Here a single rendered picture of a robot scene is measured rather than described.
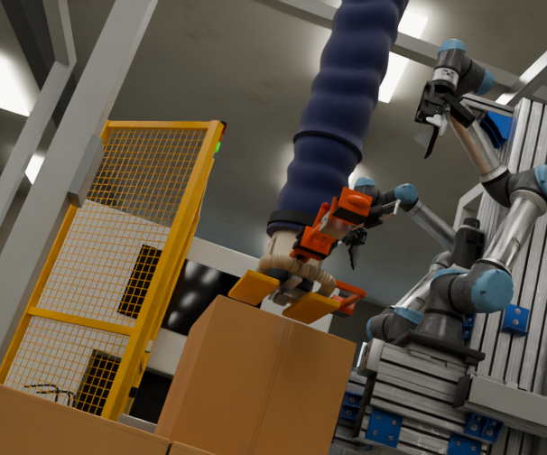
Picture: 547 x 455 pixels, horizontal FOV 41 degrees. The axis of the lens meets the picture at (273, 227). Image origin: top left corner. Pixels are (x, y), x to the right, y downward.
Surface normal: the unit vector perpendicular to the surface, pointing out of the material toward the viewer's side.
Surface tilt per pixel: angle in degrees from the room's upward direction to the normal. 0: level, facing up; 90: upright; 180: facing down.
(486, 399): 90
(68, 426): 90
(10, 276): 90
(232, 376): 90
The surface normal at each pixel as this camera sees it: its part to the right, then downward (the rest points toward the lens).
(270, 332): 0.22, -0.27
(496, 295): 0.42, -0.06
